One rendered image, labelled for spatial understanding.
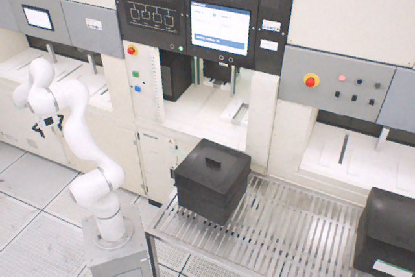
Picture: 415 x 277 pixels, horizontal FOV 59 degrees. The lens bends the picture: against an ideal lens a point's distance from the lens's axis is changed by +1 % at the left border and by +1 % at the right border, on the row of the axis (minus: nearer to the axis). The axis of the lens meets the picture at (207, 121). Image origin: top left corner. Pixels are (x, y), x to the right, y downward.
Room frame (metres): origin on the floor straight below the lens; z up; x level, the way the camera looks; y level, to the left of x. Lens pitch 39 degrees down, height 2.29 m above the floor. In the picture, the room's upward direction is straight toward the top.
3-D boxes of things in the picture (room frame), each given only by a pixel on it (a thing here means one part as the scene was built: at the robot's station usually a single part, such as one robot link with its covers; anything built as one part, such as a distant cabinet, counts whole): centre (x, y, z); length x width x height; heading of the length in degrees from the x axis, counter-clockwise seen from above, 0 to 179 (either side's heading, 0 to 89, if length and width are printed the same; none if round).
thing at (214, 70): (2.21, -0.10, 1.06); 0.24 x 0.20 x 0.32; 65
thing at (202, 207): (1.24, -0.03, 0.85); 0.28 x 0.28 x 0.17; 60
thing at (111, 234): (1.02, 0.46, 0.85); 0.19 x 0.19 x 0.18
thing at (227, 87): (2.21, -0.10, 0.89); 0.22 x 0.21 x 0.04; 155
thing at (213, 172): (1.24, -0.03, 0.98); 0.29 x 0.29 x 0.13; 60
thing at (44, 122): (1.48, 0.84, 1.12); 0.10 x 0.07 x 0.11; 130
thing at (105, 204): (1.00, 0.48, 1.07); 0.19 x 0.12 x 0.24; 130
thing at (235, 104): (1.80, -0.21, 0.89); 0.22 x 0.21 x 0.04; 155
